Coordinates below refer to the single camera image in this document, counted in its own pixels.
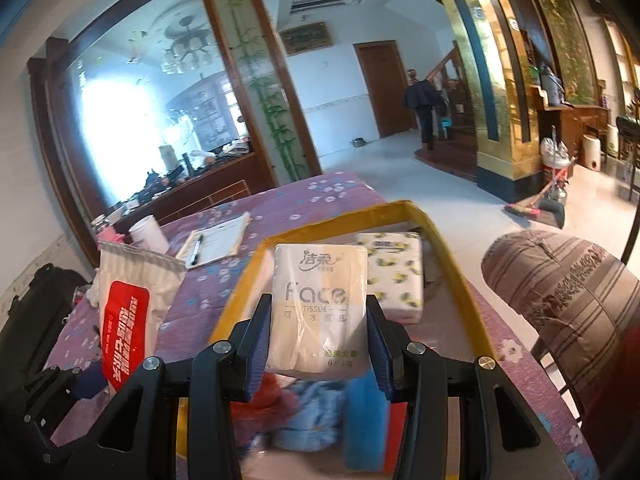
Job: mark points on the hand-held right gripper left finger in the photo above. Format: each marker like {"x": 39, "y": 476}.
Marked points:
{"x": 260, "y": 355}

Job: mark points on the white round stool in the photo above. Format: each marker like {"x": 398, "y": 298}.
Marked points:
{"x": 595, "y": 152}

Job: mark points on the blue fluffy cloth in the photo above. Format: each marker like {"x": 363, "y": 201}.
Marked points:
{"x": 310, "y": 410}

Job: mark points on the red and white wipes pack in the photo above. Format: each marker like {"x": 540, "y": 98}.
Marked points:
{"x": 130, "y": 320}

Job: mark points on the purple floral tablecloth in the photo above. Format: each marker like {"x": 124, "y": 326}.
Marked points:
{"x": 310, "y": 195}

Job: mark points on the white plastic jar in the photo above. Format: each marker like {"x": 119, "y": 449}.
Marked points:
{"x": 150, "y": 235}

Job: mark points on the blue microfiber cloth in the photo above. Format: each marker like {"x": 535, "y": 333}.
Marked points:
{"x": 367, "y": 425}

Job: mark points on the yellow cardboard box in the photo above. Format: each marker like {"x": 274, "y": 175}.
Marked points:
{"x": 472, "y": 312}

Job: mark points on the wooden door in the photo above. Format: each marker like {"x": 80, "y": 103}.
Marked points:
{"x": 385, "y": 90}

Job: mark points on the broom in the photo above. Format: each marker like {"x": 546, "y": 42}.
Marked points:
{"x": 520, "y": 209}

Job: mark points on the metal bowl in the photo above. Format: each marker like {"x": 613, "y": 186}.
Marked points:
{"x": 358, "y": 142}

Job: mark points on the striped chair cushion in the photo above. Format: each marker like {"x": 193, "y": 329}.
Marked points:
{"x": 560, "y": 280}

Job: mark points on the white tissue pack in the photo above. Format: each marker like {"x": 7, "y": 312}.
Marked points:
{"x": 315, "y": 305}

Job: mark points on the wooden side cabinet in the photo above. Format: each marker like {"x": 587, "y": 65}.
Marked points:
{"x": 575, "y": 125}

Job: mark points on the pink container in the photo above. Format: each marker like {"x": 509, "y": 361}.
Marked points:
{"x": 107, "y": 236}

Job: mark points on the wooden staircase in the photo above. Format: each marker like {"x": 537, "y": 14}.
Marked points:
{"x": 450, "y": 155}

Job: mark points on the bamboo painted glass panel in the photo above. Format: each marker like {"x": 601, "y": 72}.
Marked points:
{"x": 260, "y": 85}

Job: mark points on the paper notepad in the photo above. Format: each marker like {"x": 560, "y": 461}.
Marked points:
{"x": 220, "y": 240}

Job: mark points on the red mesh scrubber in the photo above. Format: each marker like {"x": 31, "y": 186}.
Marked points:
{"x": 270, "y": 400}

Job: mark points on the white and red trash bin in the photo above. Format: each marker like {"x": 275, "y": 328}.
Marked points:
{"x": 552, "y": 160}

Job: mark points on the gold framed wall picture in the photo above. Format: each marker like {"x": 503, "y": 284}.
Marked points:
{"x": 305, "y": 37}

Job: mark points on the dark dustpan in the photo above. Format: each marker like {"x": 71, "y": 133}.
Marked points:
{"x": 552, "y": 212}

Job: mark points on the black pen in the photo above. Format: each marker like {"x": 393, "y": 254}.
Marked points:
{"x": 197, "y": 250}

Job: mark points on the golden pillar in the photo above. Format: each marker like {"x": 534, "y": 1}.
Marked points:
{"x": 500, "y": 135}

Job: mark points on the black bag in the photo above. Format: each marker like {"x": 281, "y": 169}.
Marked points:
{"x": 35, "y": 310}

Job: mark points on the lemon print tissue pack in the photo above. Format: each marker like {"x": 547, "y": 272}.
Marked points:
{"x": 395, "y": 280}

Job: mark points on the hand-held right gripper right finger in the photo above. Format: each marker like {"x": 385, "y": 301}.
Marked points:
{"x": 377, "y": 360}

